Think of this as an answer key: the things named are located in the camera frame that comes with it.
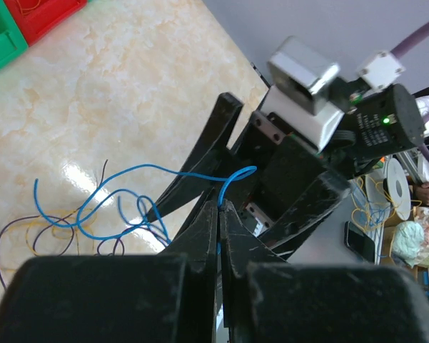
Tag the white wire spool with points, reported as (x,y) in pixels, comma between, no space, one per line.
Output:
(387,190)

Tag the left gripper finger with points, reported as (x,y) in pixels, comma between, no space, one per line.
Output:
(167,297)
(266,299)

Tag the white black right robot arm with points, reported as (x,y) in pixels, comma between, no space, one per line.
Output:
(381,124)

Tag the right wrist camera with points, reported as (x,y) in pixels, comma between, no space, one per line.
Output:
(300,92)

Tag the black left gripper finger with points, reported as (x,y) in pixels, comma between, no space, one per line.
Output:
(209,152)
(311,208)

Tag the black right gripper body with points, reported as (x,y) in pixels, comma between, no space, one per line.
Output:
(285,169)

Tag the red storage bin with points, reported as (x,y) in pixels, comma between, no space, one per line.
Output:
(37,18)

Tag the left green storage bin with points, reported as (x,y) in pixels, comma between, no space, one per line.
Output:
(12,42)

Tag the crumpled plastic bag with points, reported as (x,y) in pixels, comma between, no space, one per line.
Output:
(410,241)

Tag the black smartphone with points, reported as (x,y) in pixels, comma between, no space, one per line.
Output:
(359,243)

